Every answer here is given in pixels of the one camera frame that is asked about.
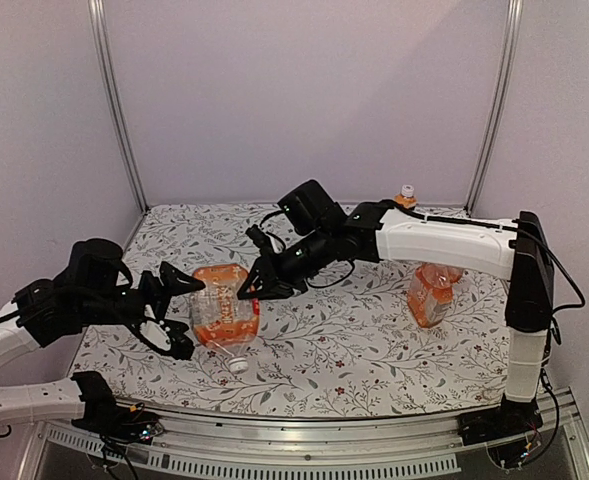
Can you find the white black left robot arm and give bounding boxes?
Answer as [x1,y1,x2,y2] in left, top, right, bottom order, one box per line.
[0,238,205,444]

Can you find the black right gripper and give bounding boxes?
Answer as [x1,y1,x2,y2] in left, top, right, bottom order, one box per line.
[236,228,332,303]

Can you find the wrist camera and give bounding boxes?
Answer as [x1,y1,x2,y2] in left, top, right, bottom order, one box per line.
[246,225,286,255]
[140,305,171,352]

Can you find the large orange-label plastic bottle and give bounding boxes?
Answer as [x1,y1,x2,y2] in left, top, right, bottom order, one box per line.
[190,264,260,368]

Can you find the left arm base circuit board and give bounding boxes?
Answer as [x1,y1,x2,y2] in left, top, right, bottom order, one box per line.
[115,402,165,443]

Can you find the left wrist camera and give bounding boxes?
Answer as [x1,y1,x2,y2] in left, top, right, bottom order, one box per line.
[140,305,171,352]

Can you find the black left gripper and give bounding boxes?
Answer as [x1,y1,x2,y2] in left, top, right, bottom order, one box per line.
[77,261,205,328]

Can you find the right aluminium frame post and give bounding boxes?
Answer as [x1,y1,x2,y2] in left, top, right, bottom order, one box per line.
[464,0,523,215]

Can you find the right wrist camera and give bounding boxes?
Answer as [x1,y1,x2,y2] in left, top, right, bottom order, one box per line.
[246,225,286,255]

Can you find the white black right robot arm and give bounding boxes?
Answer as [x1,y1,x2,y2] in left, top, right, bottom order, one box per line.
[237,180,554,445]

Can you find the white perforated cable tray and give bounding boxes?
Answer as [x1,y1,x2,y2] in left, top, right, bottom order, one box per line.
[46,425,463,479]

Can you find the floral patterned table mat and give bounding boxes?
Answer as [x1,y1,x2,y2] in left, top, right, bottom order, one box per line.
[67,201,530,419]

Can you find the left aluminium frame post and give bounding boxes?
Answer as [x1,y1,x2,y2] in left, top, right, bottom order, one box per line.
[88,0,150,214]

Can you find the slim orange drink bottle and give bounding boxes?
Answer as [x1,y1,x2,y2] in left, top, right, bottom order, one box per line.
[394,184,417,210]

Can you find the aluminium front rail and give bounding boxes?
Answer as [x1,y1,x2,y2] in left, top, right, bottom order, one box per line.
[18,387,589,480]

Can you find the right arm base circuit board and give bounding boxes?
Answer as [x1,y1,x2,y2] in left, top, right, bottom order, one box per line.
[486,431,542,471]

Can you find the aluminium frame post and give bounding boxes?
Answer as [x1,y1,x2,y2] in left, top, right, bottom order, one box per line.
[464,0,523,215]
[88,0,150,214]

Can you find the white bottle cap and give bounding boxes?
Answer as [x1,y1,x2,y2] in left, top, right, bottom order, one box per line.
[229,357,249,375]

